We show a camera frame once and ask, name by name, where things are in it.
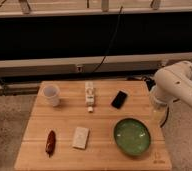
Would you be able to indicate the wooden cutting board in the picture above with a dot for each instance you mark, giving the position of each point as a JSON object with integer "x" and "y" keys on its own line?
{"x": 101, "y": 152}

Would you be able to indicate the brown red elongated object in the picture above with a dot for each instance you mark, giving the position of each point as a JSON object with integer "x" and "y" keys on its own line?
{"x": 50, "y": 144}

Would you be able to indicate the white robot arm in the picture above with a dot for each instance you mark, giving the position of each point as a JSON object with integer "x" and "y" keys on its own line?
{"x": 171, "y": 82}

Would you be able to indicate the black smartphone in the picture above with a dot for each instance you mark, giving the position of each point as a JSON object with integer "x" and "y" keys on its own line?
{"x": 119, "y": 100}

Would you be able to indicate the white plastic cup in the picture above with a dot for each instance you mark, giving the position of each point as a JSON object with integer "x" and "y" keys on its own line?
{"x": 51, "y": 94}

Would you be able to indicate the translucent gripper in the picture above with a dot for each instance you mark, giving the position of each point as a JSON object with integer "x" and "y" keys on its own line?
{"x": 159, "y": 113}

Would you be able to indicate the small white bottle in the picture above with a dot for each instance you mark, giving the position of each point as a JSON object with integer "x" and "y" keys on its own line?
{"x": 89, "y": 96}

